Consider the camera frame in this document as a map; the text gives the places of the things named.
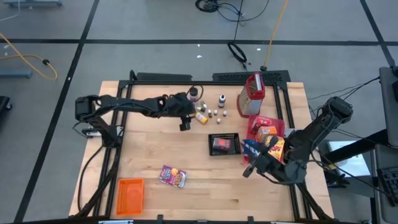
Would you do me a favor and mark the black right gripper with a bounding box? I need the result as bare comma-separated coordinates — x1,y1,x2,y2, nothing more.
242,136,280,179

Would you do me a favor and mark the blue cereal box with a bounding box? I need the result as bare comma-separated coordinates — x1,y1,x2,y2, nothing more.
241,139,265,161

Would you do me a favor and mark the yellow cereal box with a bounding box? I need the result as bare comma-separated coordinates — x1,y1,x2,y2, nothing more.
264,135,286,163

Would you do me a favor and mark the black plastic basket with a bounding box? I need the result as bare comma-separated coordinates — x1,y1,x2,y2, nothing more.
208,133,242,157

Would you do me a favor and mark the pink plastic tray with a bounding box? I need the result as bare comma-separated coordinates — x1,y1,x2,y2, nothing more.
242,115,286,165

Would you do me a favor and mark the purple raisin bran box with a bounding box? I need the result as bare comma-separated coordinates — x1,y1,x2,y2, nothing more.
158,164,188,189

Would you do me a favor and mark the black perforated panel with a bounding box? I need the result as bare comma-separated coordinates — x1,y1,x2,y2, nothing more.
212,70,292,83

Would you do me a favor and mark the white floor plate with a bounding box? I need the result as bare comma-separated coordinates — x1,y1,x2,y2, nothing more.
323,141,373,178

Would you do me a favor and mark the black stand beam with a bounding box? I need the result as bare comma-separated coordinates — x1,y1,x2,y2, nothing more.
323,129,389,166

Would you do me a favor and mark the orange plastic basket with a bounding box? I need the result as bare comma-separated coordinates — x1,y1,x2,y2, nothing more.
116,177,145,217

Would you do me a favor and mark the black keyboard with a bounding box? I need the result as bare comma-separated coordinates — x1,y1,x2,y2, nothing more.
376,166,398,200

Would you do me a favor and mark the grey chair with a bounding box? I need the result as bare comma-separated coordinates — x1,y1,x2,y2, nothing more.
378,65,398,139

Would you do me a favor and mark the grey flat floor base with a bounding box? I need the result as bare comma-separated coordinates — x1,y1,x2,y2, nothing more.
0,68,33,79

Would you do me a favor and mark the black caster foot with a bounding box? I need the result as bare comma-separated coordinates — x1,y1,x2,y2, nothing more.
0,95,13,112

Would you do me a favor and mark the grey cart base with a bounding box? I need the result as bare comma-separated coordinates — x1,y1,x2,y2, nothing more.
3,0,63,8

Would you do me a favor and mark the black metal table frame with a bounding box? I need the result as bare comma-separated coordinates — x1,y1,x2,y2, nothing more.
74,70,335,224

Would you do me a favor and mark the metal box grater red handle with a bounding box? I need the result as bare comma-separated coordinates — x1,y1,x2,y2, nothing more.
236,72,266,119

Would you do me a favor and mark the black hanging cable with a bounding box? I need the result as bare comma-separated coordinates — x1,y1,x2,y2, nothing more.
228,0,249,71

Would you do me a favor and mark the black coiled floor cable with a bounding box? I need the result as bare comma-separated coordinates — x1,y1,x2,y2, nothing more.
195,0,271,23

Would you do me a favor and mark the yellow hanging cable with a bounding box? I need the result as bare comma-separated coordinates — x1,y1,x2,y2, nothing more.
262,0,289,72

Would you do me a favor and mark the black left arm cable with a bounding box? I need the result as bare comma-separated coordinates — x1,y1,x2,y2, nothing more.
76,144,105,215

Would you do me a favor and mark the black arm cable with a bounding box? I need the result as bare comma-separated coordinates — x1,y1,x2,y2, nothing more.
76,144,105,215
306,76,385,195

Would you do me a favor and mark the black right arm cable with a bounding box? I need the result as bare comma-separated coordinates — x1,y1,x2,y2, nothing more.
306,76,385,195

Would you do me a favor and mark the yellow floor cable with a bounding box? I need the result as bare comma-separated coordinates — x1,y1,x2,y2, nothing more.
0,32,59,80

